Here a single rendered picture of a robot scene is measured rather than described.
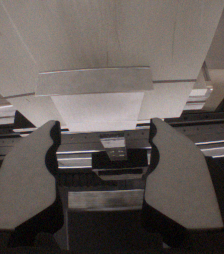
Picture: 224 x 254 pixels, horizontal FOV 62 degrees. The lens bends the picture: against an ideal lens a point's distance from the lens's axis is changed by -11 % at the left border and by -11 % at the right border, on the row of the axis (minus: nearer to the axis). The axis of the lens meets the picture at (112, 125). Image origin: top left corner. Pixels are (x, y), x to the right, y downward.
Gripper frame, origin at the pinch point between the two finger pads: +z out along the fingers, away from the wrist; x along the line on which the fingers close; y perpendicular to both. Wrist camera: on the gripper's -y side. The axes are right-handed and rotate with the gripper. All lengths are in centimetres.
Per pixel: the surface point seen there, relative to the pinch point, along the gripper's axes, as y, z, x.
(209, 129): 18.7, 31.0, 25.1
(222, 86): 56, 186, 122
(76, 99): 1.1, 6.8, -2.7
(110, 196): 12.6, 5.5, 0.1
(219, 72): 36, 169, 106
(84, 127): 6.7, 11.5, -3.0
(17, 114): 5.5, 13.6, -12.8
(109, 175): 24.2, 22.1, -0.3
